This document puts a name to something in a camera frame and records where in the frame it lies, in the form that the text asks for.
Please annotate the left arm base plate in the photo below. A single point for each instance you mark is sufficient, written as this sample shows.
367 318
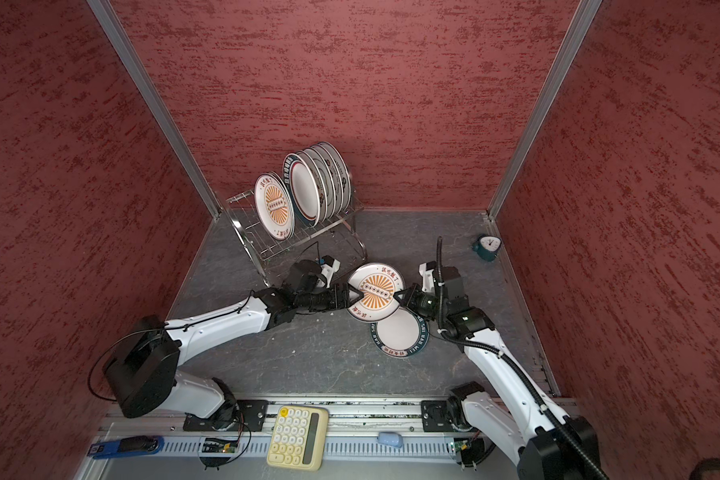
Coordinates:
249 414

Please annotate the aluminium corner post right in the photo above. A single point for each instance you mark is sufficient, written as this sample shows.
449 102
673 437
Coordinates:
580 24

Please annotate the aluminium corner post left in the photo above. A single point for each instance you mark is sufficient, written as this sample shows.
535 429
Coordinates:
113 28

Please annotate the aluminium corner post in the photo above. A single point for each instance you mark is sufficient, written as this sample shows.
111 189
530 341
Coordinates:
113 28
580 24

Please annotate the stainless steel dish rack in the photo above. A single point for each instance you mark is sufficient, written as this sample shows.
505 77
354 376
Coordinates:
337 237

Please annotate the right circuit board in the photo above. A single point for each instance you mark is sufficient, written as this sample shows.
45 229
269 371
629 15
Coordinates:
459 446

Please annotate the orange patterned plate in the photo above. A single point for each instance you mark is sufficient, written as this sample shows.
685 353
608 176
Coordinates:
274 206
378 283

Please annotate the yellow calculator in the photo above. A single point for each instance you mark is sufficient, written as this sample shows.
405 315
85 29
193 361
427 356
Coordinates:
299 438

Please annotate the small blue eraser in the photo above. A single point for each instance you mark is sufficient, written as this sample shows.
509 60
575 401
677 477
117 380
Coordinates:
391 440

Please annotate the red green rimmed plate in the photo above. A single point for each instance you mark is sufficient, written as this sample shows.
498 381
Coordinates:
302 181

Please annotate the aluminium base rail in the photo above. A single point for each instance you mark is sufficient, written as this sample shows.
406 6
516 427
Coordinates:
352 431

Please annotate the left circuit board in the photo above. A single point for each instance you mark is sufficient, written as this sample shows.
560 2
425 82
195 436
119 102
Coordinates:
219 446

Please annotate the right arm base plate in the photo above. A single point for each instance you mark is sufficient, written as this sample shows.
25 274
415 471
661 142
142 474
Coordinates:
435 416

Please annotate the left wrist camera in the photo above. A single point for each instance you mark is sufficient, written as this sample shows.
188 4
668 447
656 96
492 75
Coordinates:
329 267

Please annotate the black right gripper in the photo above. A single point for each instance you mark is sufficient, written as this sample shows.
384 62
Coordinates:
410 302

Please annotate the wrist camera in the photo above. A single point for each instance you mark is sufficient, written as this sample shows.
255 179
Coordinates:
329 267
430 277

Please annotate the blue stapler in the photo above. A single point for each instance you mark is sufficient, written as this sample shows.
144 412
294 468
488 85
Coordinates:
141 445

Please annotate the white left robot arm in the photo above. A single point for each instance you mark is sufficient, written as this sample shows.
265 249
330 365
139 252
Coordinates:
145 368

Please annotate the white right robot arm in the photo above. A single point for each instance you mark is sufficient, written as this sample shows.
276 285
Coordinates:
541 439

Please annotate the green white alarm clock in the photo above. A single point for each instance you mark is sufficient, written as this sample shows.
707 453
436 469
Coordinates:
487 247

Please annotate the green rimmed plate outermost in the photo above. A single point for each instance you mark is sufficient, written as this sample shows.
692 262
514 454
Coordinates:
345 174

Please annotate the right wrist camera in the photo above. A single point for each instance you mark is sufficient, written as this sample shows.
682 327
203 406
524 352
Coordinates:
430 277

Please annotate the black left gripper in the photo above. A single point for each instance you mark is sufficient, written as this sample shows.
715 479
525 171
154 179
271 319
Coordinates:
344 301

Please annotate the circuit board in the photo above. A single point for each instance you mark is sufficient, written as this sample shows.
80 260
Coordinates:
219 446
459 446

